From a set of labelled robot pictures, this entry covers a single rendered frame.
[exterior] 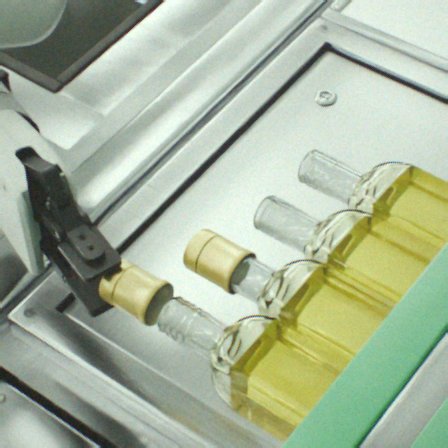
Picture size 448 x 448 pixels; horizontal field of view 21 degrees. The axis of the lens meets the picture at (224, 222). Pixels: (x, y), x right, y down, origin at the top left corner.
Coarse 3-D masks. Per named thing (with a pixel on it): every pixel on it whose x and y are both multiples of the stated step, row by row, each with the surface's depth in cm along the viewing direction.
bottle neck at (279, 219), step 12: (264, 204) 90; (276, 204) 90; (288, 204) 90; (264, 216) 90; (276, 216) 89; (288, 216) 89; (300, 216) 89; (312, 216) 89; (264, 228) 90; (276, 228) 89; (288, 228) 89; (300, 228) 88; (312, 228) 88; (288, 240) 89; (300, 240) 88; (300, 252) 89
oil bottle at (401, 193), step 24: (384, 168) 90; (408, 168) 90; (360, 192) 89; (384, 192) 88; (408, 192) 88; (432, 192) 88; (384, 216) 87; (408, 216) 87; (432, 216) 86; (432, 240) 86
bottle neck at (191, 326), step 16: (176, 304) 85; (192, 304) 85; (160, 320) 85; (176, 320) 84; (192, 320) 84; (208, 320) 84; (176, 336) 84; (192, 336) 83; (208, 336) 83; (208, 352) 83
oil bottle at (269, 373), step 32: (256, 320) 82; (224, 352) 80; (256, 352) 80; (288, 352) 80; (320, 352) 80; (224, 384) 81; (256, 384) 79; (288, 384) 78; (320, 384) 78; (256, 416) 81; (288, 416) 78
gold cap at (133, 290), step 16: (112, 272) 87; (128, 272) 86; (144, 272) 87; (112, 288) 86; (128, 288) 86; (144, 288) 85; (160, 288) 88; (112, 304) 87; (128, 304) 86; (144, 304) 85; (160, 304) 88; (144, 320) 86
